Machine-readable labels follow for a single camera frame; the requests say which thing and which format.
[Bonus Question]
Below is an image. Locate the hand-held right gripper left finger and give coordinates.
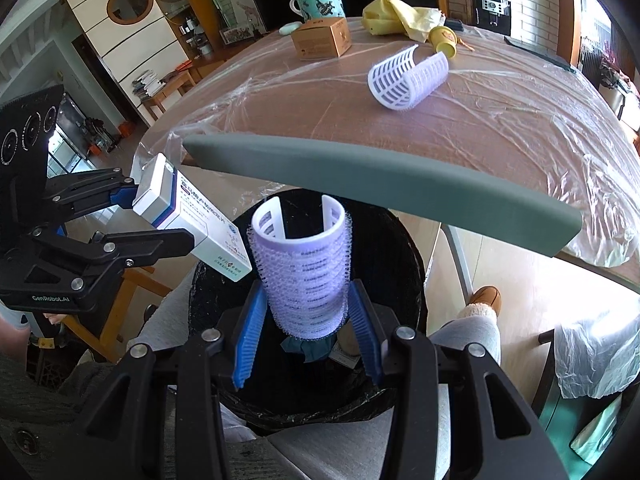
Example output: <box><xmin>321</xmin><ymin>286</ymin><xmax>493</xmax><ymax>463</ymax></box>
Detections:
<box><xmin>75</xmin><ymin>280</ymin><xmax>271</xmax><ymax>480</ymax></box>

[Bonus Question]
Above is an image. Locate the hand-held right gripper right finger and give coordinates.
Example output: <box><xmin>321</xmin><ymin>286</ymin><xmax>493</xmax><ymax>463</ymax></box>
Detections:
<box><xmin>346</xmin><ymin>280</ymin><xmax>566</xmax><ymax>480</ymax></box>

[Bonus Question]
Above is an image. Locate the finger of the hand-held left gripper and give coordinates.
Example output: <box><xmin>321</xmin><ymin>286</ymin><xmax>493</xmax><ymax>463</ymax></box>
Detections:
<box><xmin>75</xmin><ymin>227</ymin><xmax>197</xmax><ymax>282</ymax></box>
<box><xmin>45</xmin><ymin>167</ymin><xmax>139</xmax><ymax>222</ymax></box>

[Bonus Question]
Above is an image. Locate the white medicine box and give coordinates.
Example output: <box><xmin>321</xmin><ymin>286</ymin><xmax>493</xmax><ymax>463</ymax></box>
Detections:
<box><xmin>131</xmin><ymin>154</ymin><xmax>252</xmax><ymax>282</ymax></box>

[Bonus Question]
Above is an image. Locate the purple hair roller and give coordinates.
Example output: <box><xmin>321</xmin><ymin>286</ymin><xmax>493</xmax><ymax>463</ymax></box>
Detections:
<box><xmin>247</xmin><ymin>194</ymin><xmax>353</xmax><ymax>339</ymax></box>
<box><xmin>367</xmin><ymin>44</ymin><xmax>450</xmax><ymax>112</ymax></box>

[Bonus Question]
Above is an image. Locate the black trash bin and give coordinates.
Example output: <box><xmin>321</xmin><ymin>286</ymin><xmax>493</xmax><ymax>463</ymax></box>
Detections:
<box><xmin>187</xmin><ymin>187</ymin><xmax>430</xmax><ymax>436</ymax></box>

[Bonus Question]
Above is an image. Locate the teal crumpled wrapper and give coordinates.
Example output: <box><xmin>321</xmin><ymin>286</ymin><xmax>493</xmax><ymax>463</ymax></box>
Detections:
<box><xmin>280</xmin><ymin>335</ymin><xmax>336</xmax><ymax>363</ymax></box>

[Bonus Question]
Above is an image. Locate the person's leg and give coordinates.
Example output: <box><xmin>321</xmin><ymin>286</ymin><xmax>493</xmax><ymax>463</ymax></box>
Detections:
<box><xmin>430</xmin><ymin>317</ymin><xmax>501</xmax><ymax>371</ymax></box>

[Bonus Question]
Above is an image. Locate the wooden side table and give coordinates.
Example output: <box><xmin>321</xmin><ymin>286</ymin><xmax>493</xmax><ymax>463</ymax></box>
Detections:
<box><xmin>141</xmin><ymin>70</ymin><xmax>196</xmax><ymax>121</ymax></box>

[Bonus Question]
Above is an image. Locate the brown slipper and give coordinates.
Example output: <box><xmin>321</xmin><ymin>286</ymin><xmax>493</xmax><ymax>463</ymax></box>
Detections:
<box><xmin>457</xmin><ymin>285</ymin><xmax>502</xmax><ymax>321</ymax></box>

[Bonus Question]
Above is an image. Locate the grey-green chair back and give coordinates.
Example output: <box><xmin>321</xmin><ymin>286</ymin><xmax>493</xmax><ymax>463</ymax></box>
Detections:
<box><xmin>182</xmin><ymin>134</ymin><xmax>583</xmax><ymax>311</ymax></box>

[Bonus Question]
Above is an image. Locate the oval wooden mirror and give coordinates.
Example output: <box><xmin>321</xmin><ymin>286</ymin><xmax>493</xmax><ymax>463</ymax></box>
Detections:
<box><xmin>106</xmin><ymin>0</ymin><xmax>154</xmax><ymax>25</ymax></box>

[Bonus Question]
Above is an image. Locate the grey knit cardigan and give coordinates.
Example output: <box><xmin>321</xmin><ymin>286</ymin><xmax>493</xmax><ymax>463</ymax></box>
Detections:
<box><xmin>0</xmin><ymin>355</ymin><xmax>116</xmax><ymax>480</ymax></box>

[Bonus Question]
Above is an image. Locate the giraffe picture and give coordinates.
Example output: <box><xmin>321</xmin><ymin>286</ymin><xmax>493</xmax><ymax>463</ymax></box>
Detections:
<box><xmin>232</xmin><ymin>0</ymin><xmax>266</xmax><ymax>31</ymax></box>

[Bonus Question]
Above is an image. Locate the white plastic bag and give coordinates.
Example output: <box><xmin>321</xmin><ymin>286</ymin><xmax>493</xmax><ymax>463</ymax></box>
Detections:
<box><xmin>555</xmin><ymin>310</ymin><xmax>640</xmax><ymax>401</ymax></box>

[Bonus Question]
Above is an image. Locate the clear plastic table cover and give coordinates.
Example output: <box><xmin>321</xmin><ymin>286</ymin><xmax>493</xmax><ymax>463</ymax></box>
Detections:
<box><xmin>137</xmin><ymin>15</ymin><xmax>640</xmax><ymax>268</ymax></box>

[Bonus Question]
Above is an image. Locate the brown cardboard box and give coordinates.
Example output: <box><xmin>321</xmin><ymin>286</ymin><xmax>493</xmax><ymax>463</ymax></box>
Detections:
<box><xmin>291</xmin><ymin>17</ymin><xmax>352</xmax><ymax>59</ymax></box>

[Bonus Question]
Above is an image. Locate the turquoise butterfly mug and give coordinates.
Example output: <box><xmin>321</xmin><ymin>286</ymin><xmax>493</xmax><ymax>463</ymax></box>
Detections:
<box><xmin>289</xmin><ymin>0</ymin><xmax>347</xmax><ymax>23</ymax></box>

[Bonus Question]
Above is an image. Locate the small yellow cup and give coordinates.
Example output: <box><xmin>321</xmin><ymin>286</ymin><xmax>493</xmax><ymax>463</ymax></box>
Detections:
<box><xmin>428</xmin><ymin>26</ymin><xmax>458</xmax><ymax>58</ymax></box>

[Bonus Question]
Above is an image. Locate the yellow paper bag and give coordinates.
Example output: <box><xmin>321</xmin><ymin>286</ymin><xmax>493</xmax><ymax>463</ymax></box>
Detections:
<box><xmin>362</xmin><ymin>0</ymin><xmax>447</xmax><ymax>42</ymax></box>

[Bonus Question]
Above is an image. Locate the black coffee machine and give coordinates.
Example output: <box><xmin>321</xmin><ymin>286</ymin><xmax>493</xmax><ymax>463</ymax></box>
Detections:
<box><xmin>467</xmin><ymin>0</ymin><xmax>512</xmax><ymax>36</ymax></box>

